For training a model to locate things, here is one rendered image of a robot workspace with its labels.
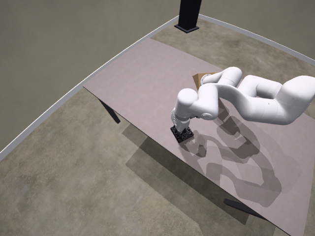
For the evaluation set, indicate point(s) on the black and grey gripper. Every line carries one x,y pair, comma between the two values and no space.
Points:
181,126

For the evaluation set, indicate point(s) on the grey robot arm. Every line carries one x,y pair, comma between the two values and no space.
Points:
279,104

